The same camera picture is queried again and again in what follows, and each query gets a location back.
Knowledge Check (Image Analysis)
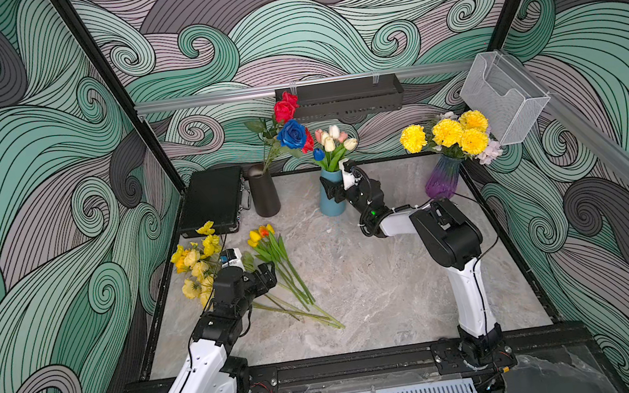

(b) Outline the teal ceramic vase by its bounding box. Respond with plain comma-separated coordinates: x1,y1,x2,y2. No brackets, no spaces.
319,170,346,217

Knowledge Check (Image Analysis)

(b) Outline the yellow flower bunch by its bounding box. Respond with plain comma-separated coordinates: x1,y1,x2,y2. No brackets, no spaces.
254,286,345,330

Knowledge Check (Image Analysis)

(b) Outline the pale yellow blossom spray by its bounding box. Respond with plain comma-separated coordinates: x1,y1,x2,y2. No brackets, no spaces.
169,224,333,343

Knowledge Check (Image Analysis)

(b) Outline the yellow ranunculus stem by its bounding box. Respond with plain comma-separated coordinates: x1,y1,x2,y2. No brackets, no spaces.
177,221,345,329

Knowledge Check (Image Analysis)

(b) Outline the black cylindrical vase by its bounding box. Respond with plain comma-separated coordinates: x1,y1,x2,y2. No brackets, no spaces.
246,164,281,218

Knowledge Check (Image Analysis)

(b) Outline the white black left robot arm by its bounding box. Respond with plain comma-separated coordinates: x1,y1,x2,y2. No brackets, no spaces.
167,262,277,393

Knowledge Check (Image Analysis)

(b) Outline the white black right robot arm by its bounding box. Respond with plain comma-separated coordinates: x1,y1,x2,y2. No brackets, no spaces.
320,163,508,368

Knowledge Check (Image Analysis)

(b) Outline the purple glass vase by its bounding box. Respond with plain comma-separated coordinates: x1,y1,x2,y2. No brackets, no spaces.
425,154,462,199

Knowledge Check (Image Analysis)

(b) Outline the yellow tulip bouquet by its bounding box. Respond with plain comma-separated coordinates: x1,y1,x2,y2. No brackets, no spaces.
303,124,359,173

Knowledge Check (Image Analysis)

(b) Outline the black hanging tray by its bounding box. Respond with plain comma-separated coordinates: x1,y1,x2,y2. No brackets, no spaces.
275,73,404,123

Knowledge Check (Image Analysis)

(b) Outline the blue rose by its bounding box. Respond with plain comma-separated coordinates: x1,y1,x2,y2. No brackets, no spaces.
277,119,309,150

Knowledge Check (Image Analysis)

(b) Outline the black ribbed hard case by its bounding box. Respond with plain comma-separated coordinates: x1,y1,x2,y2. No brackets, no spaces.
179,166,245,239

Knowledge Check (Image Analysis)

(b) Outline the yellow carnation bouquet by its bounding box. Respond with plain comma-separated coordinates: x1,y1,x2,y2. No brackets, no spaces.
399,110,504,166

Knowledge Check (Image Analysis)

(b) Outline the red rose stem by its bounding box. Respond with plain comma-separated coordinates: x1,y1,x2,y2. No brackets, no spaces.
245,92,315,173

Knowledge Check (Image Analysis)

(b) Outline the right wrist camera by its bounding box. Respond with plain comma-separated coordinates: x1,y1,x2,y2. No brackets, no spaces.
340,159,362,191

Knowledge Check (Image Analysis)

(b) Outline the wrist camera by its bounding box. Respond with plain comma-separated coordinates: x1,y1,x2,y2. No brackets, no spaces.
219,248,244,270
340,159,362,191

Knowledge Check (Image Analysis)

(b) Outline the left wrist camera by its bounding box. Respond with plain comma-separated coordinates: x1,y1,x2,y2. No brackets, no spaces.
219,248,244,270

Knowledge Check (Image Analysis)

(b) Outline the clear acrylic wall box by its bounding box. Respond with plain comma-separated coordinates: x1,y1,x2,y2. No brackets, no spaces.
460,51,551,146

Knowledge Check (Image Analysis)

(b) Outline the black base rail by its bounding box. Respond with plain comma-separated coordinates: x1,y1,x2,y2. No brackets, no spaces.
248,322,592,393

